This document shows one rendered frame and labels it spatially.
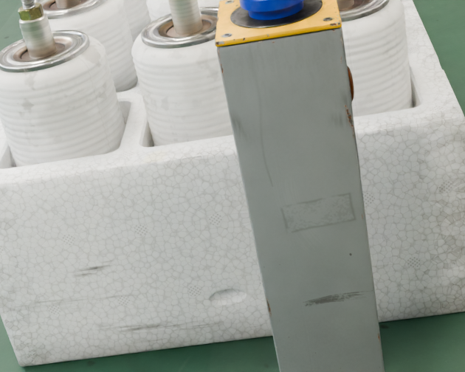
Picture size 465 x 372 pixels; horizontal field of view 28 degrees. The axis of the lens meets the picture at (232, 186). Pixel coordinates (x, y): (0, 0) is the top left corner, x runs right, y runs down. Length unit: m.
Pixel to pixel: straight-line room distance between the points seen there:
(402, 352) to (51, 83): 0.34
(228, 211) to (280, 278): 0.14
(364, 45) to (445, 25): 0.66
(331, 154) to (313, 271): 0.08
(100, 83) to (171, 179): 0.10
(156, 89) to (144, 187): 0.08
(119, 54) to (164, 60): 0.15
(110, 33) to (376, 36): 0.26
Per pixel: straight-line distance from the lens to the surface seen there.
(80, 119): 0.73
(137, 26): 0.96
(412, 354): 0.75
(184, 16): 0.72
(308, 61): 0.52
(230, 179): 0.70
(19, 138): 0.75
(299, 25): 0.51
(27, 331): 0.80
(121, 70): 0.85
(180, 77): 0.70
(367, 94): 0.71
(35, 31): 0.74
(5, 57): 0.76
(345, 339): 0.62
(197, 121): 0.71
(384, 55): 0.70
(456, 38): 1.30
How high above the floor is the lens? 0.49
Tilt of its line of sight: 29 degrees down
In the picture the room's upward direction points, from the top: 12 degrees counter-clockwise
